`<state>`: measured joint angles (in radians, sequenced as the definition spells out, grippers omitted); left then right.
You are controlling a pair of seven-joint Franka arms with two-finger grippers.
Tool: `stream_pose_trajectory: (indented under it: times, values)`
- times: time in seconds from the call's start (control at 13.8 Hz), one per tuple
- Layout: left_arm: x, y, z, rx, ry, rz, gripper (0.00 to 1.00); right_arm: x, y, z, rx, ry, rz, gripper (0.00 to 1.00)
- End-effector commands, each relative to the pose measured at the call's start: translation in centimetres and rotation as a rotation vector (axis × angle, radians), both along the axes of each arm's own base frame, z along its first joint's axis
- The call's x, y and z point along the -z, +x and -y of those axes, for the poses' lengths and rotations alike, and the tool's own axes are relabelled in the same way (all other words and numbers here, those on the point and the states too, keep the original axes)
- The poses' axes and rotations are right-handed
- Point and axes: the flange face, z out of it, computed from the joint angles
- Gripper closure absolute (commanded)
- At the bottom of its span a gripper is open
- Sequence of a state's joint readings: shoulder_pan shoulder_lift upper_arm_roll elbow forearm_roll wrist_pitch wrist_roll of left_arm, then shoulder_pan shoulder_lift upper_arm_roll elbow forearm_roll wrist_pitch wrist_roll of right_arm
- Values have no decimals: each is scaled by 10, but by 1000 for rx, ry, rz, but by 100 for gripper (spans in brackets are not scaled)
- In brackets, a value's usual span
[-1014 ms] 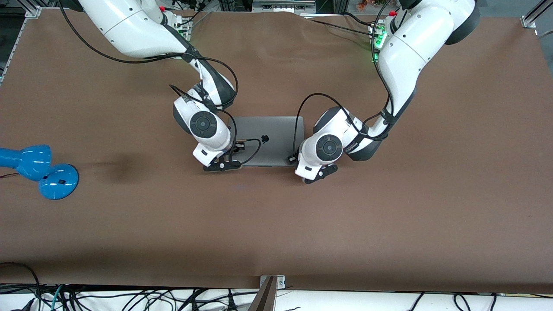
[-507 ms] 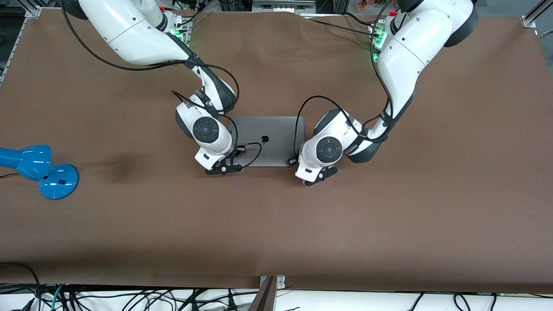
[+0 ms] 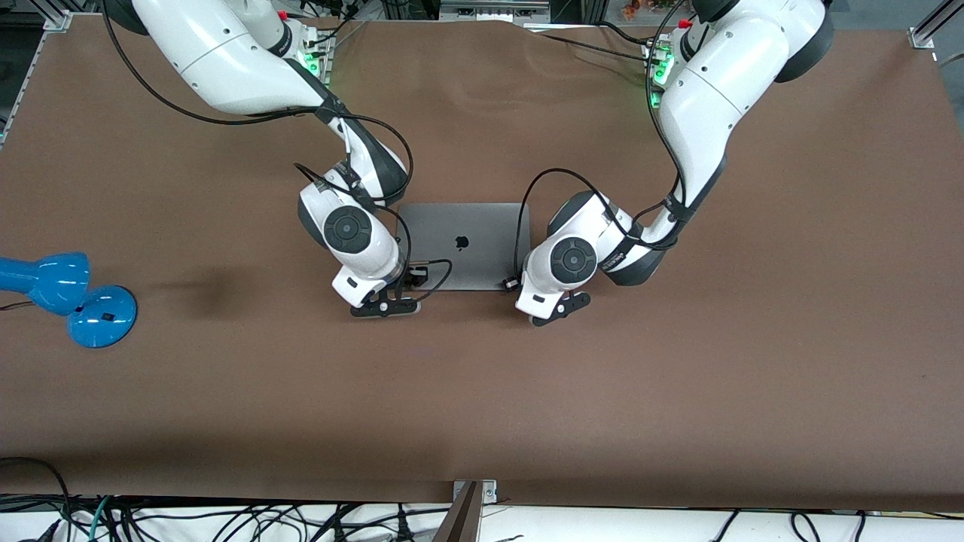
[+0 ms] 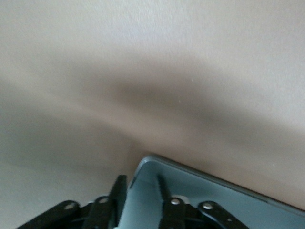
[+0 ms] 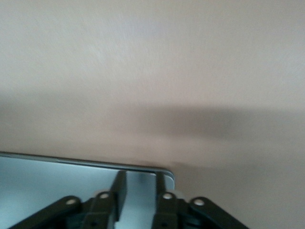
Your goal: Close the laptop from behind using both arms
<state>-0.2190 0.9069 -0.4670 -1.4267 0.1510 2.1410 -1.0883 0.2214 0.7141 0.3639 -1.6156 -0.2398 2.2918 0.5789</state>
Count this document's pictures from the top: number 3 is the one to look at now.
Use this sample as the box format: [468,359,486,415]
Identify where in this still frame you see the grey laptop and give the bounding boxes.
[395,202,532,293]

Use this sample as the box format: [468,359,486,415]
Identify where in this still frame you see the brown table cover sheet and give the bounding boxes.
[0,15,964,513]

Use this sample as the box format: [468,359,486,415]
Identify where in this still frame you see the blue desk lamp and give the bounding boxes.
[0,252,139,349]

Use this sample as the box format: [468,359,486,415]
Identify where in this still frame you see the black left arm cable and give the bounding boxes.
[514,0,698,291]

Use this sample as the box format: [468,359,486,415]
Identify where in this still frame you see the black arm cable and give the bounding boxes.
[100,0,455,303]
[514,0,698,291]

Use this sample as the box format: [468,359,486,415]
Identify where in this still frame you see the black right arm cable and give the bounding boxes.
[100,0,455,303]

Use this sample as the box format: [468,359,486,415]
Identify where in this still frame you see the metal post with bracket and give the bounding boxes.
[433,480,499,542]

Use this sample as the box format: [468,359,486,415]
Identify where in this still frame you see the black base cable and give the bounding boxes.
[599,21,665,47]
[527,29,657,65]
[304,0,371,50]

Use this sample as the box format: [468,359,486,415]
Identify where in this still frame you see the grey metal frame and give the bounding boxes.
[439,0,552,24]

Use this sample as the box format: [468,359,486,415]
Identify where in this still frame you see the teal cable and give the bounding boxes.
[88,495,114,542]

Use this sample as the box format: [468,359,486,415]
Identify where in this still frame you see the black looped floor cable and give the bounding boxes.
[0,456,73,542]

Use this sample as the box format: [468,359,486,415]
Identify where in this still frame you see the aluminium table edge rail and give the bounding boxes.
[0,32,46,145]

